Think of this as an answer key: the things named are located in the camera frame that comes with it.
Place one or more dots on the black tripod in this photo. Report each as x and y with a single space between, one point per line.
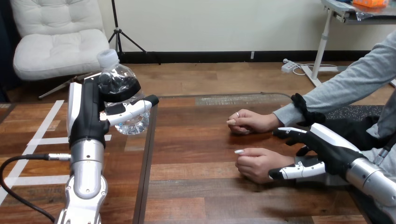
117 34

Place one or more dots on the orange thing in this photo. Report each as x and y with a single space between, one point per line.
369 2

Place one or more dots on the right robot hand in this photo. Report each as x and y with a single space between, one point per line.
334 151

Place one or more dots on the person's body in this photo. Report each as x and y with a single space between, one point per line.
355 134

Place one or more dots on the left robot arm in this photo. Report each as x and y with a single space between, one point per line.
86 173

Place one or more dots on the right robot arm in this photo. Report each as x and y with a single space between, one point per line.
376 184

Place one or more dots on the white cushioned chair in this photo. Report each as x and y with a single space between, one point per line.
58 46

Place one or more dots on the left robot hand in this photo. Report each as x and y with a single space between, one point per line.
89 114

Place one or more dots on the white desk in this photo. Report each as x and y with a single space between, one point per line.
321 46

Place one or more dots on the person's hand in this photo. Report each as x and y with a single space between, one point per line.
253 122
260 165

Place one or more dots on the dark speckled mat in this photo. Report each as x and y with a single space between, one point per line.
352 111

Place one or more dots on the white power strip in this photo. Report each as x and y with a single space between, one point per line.
289 66

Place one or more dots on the clear water bottle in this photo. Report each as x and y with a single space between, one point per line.
119 72

